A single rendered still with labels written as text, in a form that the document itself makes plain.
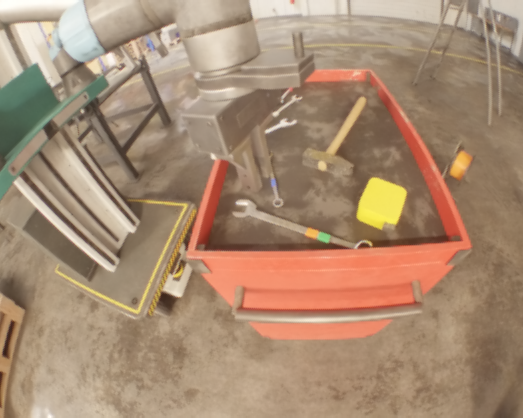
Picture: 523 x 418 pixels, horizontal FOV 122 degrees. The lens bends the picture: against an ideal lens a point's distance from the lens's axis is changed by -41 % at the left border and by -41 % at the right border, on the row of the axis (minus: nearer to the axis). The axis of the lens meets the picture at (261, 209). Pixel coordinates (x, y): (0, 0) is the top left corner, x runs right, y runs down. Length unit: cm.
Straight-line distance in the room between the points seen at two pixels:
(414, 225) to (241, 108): 35
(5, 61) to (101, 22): 95
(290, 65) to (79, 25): 21
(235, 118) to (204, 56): 7
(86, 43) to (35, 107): 84
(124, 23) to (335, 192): 42
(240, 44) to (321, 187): 33
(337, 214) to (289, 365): 94
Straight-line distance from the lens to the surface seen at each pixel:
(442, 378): 144
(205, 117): 24
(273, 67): 22
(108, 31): 27
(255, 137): 33
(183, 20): 24
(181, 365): 141
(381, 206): 42
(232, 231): 44
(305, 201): 46
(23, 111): 108
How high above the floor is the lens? 126
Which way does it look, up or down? 50 degrees down
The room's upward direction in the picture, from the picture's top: 16 degrees counter-clockwise
